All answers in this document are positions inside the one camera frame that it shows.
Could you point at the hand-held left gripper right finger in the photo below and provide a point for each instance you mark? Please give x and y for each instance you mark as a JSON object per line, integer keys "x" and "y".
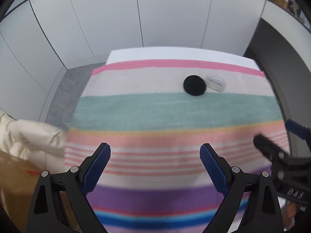
{"x": 213, "y": 170}

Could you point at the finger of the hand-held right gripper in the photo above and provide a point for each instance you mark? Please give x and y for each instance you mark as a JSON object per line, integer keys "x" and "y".
{"x": 267, "y": 144}
{"x": 297, "y": 129}

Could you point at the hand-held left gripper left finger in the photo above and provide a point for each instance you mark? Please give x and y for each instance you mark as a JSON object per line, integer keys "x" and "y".
{"x": 97, "y": 168}

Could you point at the brown cardboard box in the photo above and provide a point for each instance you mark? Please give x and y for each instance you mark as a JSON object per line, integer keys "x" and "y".
{"x": 17, "y": 187}

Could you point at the black round compact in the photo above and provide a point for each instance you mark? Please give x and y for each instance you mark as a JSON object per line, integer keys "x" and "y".
{"x": 194, "y": 85}

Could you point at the person's right hand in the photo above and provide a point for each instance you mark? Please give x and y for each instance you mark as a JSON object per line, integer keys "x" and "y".
{"x": 290, "y": 213}

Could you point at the cream padded chair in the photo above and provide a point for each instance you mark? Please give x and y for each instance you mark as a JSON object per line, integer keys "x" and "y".
{"x": 31, "y": 136}

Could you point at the small clear plastic case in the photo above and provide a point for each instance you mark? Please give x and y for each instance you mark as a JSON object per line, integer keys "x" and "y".
{"x": 216, "y": 83}

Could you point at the striped colourful towel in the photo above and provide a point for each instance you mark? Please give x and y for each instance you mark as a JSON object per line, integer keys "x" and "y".
{"x": 158, "y": 111}

